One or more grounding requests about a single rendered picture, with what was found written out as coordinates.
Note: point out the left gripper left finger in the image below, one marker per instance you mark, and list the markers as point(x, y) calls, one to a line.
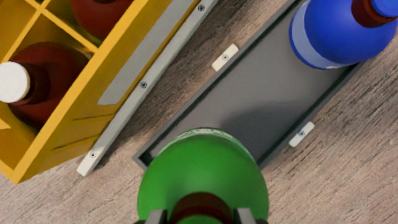
point(156, 216)

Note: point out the grey rectangular tray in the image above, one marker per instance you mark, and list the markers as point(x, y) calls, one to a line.
point(263, 96)

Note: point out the blue bottle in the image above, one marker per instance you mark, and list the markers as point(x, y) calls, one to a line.
point(328, 34)

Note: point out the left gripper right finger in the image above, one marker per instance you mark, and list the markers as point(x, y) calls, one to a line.
point(244, 216)

